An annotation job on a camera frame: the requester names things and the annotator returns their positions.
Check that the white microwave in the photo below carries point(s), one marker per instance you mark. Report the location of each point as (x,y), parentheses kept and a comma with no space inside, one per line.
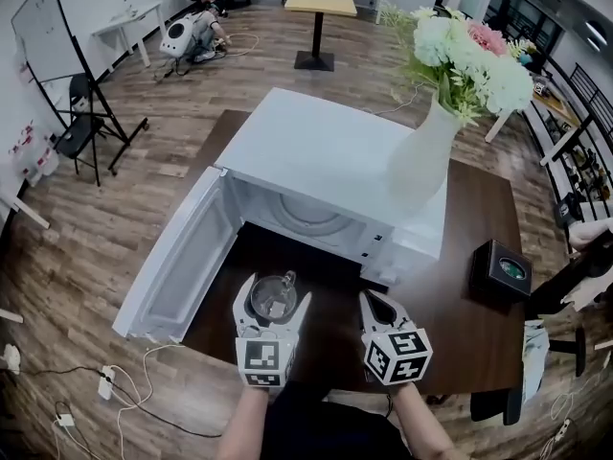
(311,137)

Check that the beige cloth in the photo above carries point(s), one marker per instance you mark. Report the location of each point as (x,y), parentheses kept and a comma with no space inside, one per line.
(589,233)

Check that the yellow pedestal table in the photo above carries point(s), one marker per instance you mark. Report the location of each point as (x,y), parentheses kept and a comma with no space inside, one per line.
(321,4)

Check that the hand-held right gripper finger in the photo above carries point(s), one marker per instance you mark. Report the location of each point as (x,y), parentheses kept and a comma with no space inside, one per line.
(395,319)
(368,321)

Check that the person's left forearm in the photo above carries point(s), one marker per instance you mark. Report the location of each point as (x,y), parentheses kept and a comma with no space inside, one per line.
(239,429)

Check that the person's right forearm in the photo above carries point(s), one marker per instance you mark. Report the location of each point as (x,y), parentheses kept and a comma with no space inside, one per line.
(421,424)

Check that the person's black clothing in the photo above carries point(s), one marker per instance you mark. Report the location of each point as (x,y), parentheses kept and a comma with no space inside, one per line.
(330,429)

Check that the whiteboard on black easel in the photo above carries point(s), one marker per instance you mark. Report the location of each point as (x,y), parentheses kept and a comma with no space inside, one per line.
(43,27)

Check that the plastic bags with red marks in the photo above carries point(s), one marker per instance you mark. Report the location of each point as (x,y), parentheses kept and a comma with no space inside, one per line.
(33,156)

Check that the black bin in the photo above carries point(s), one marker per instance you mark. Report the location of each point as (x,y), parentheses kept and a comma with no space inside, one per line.
(565,209)

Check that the bouquet of artificial flowers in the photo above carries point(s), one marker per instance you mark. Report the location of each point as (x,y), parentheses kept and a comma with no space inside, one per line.
(469,60)

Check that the black folding chair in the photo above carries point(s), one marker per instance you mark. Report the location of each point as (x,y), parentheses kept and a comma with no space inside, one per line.
(76,137)

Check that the black office chair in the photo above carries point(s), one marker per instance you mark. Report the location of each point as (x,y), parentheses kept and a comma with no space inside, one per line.
(574,276)

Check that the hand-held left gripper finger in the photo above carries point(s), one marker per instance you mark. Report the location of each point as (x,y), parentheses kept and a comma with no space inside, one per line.
(297,321)
(241,309)

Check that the black tissue box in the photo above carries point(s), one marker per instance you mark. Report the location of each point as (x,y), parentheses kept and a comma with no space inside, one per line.
(498,271)

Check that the black metal railing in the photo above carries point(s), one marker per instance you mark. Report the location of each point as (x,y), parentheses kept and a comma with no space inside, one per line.
(577,77)

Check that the white-legged wooden table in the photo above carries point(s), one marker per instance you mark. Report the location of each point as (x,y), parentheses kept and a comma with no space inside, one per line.
(551,108)

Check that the white round backpack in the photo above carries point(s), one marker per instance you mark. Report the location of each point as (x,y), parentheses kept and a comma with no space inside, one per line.
(176,39)

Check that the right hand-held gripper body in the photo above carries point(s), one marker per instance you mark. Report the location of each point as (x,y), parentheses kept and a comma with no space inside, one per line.
(397,355)

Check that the white flower vase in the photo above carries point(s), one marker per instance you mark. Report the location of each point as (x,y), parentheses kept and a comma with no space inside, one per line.
(421,161)

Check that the white charger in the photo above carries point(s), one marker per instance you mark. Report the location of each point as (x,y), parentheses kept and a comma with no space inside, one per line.
(64,420)

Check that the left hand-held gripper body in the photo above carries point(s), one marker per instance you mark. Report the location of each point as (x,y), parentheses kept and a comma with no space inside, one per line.
(263,357)

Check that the light blue cloth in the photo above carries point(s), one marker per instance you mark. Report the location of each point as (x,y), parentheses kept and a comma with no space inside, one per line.
(535,352)

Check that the white power strip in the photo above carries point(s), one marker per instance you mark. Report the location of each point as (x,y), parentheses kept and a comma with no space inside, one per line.
(106,381)

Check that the clear glass cup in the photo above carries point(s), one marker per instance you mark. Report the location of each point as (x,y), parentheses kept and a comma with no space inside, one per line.
(273,297)

